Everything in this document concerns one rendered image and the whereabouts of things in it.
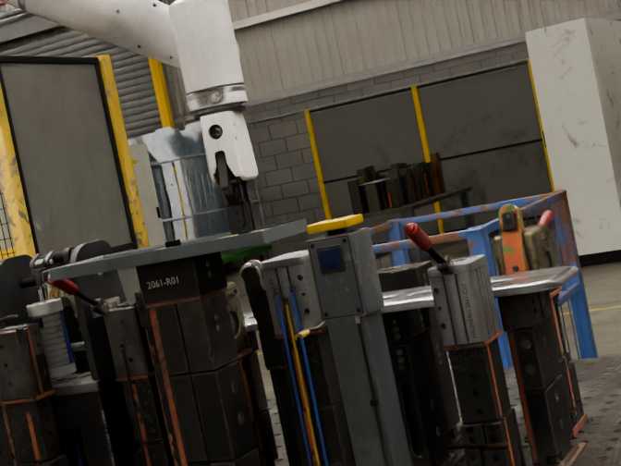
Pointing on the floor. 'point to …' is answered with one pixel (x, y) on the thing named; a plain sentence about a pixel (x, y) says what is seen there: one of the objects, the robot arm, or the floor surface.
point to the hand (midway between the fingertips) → (241, 217)
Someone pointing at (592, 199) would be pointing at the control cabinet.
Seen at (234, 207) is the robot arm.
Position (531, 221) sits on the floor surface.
